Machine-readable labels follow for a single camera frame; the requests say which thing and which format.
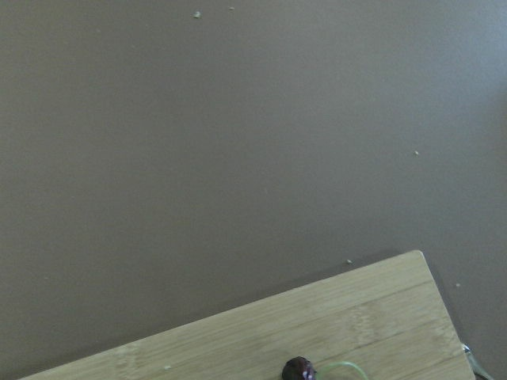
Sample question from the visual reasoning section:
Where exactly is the dark red cherry pair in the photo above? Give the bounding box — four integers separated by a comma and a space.
281, 356, 368, 380

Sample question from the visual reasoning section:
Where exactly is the bamboo cutting board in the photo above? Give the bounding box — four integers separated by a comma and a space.
37, 250, 474, 379

